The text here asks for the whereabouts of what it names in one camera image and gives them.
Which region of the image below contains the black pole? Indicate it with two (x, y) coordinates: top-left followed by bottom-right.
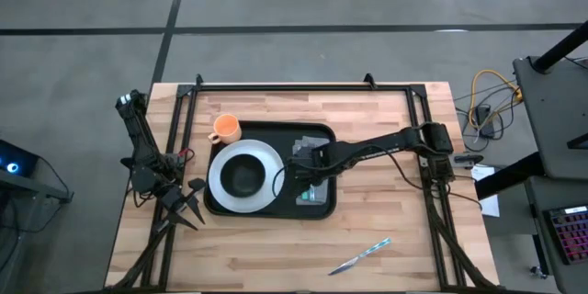
(532, 20), (588, 74)

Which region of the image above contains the metal knife teal handle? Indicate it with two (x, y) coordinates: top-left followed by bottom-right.
(327, 237), (393, 277)

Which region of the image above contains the black flat bracket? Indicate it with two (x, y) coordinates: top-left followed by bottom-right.
(452, 153), (485, 167)

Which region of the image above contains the dark round bowl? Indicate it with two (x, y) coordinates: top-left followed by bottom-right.
(220, 153), (266, 198)

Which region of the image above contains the orange mug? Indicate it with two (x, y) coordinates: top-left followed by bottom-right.
(207, 113), (243, 146)

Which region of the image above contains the black cable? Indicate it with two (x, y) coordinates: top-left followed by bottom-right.
(454, 85), (523, 153)
(384, 144), (483, 208)
(272, 164), (295, 199)

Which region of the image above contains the grey keyboard desk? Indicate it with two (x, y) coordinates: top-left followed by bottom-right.
(523, 175), (588, 294)

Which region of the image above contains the black rectangular serving tray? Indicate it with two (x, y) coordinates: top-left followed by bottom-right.
(203, 119), (338, 221)

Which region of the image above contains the yellow cable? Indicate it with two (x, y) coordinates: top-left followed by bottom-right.
(468, 68), (524, 130)

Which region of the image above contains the black power adapter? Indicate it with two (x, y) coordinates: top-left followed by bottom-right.
(475, 104), (496, 140)

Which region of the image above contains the backlit keyboard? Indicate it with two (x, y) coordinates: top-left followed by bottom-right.
(543, 205), (588, 266)

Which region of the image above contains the metal fork teal handle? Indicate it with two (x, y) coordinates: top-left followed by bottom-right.
(300, 183), (322, 203)

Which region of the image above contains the grey metal stand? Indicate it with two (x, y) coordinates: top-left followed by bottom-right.
(0, 168), (75, 205)

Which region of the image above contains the black stand leg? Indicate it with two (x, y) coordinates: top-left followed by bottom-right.
(474, 150), (548, 201)

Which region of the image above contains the white round plate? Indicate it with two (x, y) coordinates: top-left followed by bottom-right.
(208, 139), (286, 214)

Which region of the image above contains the computer with blue light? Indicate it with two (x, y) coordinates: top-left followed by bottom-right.
(0, 139), (41, 179)

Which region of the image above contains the black aluminium table frame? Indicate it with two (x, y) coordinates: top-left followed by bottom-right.
(104, 72), (504, 293)

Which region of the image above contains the white paper sheet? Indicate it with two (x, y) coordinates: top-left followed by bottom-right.
(469, 164), (501, 219)

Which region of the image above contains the grey cloth napkin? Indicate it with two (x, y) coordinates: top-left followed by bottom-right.
(292, 135), (330, 207)

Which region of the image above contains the grey side desk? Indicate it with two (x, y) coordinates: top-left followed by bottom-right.
(512, 54), (588, 181)

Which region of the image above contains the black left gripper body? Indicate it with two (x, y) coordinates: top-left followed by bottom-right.
(155, 182), (190, 216)

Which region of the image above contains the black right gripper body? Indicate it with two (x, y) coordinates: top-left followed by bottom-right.
(288, 142), (344, 180)

